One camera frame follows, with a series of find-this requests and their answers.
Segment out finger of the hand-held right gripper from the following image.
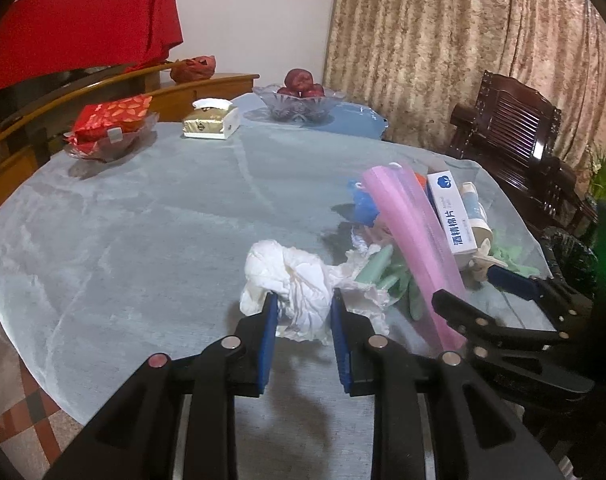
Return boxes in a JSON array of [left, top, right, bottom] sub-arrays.
[[487, 264, 591, 333], [431, 290, 596, 396]]

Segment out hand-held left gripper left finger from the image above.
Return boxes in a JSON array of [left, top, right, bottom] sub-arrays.
[[43, 292, 279, 480]]

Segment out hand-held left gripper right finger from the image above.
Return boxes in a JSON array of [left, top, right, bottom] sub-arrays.
[[330, 287, 566, 480]]

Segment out green rubber glove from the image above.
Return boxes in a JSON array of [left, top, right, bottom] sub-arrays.
[[488, 242, 541, 278], [355, 245, 426, 321]]

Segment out white plastic wrapper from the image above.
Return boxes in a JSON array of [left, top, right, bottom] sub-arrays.
[[328, 245, 391, 338]]

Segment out white tissue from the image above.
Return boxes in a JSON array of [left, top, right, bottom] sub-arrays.
[[239, 239, 334, 346]]

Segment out black trash bin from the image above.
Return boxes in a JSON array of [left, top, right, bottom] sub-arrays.
[[538, 225, 601, 311]]

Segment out white plastic bottle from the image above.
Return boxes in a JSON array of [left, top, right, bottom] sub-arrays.
[[458, 182, 494, 251]]

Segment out pink plastic bag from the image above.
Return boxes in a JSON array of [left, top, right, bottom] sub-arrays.
[[360, 162, 469, 353]]

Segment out white box with blue label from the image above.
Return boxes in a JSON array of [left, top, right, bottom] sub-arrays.
[[425, 170, 479, 257]]

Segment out green potted plant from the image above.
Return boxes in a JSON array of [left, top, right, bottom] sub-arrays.
[[586, 145, 606, 206]]

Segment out dark wooden armchair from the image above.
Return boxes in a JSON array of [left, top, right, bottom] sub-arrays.
[[445, 71, 599, 241]]

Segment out pale blue tablecloth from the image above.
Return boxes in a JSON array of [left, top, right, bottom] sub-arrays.
[[0, 121, 556, 480]]

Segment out gold and white tissue box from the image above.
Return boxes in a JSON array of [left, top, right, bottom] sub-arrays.
[[182, 98, 241, 141]]

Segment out glass fruit bowl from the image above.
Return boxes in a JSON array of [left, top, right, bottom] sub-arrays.
[[253, 85, 345, 123]]

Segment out glass dish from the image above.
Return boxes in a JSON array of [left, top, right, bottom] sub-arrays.
[[63, 112, 159, 163]]

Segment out beige patterned curtain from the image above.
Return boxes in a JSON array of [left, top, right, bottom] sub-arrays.
[[323, 0, 606, 171]]

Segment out wooden cabinet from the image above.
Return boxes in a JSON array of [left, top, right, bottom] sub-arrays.
[[0, 62, 260, 221]]

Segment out red gift packet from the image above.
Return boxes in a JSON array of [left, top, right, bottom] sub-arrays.
[[65, 94, 154, 143]]

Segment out red woven bag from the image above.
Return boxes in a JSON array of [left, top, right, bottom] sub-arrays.
[[170, 55, 218, 84]]

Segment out red cloth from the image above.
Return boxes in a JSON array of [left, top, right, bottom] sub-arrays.
[[0, 0, 185, 178]]

